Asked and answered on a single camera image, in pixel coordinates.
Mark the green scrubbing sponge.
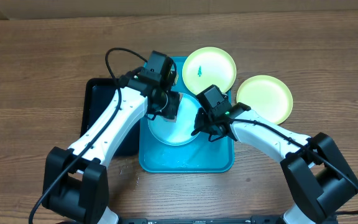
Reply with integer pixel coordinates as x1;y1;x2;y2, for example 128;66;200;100
161;92;183;122

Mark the light blue plate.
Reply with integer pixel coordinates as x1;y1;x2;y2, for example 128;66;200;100
148;93;201;146

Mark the yellow-green plate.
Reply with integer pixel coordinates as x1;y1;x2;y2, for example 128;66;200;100
236;75;293;124
182;47;237;95

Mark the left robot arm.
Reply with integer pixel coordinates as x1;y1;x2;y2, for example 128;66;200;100
29;51;181;224

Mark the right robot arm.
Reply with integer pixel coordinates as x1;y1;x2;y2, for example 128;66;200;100
193;85;358;223

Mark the teal plastic tray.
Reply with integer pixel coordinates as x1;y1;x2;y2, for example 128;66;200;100
139;57;234;173

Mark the black plastic tray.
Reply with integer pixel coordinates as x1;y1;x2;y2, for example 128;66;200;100
80;78;140;157

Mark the yellow-green plate top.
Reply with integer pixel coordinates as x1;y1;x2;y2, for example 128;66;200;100
182;47;237;95

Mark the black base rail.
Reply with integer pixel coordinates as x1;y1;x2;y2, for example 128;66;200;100
118;215;284;224

